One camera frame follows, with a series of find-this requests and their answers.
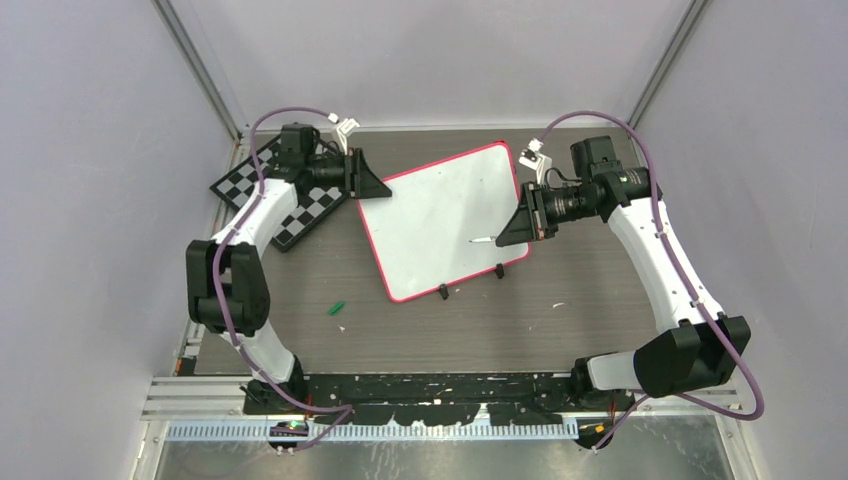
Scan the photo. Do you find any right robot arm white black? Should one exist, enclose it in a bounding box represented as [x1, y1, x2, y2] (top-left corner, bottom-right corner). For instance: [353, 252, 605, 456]
[495, 136, 751, 411]

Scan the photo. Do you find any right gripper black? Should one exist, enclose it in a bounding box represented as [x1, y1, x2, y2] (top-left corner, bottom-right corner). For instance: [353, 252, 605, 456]
[497, 180, 598, 247]

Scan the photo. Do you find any whiteboard with red frame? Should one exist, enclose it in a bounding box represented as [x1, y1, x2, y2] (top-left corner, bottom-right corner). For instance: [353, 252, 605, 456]
[358, 141, 531, 303]

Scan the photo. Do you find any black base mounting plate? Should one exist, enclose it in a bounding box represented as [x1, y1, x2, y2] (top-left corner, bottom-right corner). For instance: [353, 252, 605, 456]
[242, 372, 637, 429]

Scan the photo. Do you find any slotted grey cable duct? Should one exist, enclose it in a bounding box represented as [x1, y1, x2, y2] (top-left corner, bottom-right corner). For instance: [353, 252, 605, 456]
[165, 419, 579, 442]

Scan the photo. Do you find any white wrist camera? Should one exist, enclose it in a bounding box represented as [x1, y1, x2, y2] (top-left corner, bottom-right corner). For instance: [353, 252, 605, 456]
[331, 117, 360, 155]
[519, 138, 552, 186]

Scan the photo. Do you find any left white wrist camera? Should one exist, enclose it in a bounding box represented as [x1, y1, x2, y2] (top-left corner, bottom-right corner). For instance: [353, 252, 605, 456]
[331, 117, 360, 155]

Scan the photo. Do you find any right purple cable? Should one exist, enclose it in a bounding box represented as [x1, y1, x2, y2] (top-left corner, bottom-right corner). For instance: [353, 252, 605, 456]
[529, 110, 765, 453]

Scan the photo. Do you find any black and white chessboard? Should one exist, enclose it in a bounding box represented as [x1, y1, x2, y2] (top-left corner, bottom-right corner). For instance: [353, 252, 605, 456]
[206, 123, 350, 256]

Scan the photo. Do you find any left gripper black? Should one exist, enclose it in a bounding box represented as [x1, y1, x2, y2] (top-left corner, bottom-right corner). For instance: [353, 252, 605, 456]
[306, 148, 392, 200]

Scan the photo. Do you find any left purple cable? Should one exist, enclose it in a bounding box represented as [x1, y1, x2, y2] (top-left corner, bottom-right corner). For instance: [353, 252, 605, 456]
[213, 106, 357, 453]

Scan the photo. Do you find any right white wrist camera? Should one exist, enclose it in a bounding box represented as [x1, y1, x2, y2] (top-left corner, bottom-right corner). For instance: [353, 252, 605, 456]
[519, 138, 552, 186]

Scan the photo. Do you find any green marker cap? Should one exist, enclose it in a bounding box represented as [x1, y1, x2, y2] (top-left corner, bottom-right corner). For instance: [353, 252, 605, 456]
[328, 301, 345, 316]

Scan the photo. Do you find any purple cable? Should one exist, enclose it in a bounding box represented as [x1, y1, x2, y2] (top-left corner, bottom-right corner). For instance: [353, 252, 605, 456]
[529, 110, 765, 453]
[213, 106, 357, 453]

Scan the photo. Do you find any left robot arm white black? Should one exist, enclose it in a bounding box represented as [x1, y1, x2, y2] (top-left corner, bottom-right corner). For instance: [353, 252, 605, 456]
[186, 118, 392, 414]

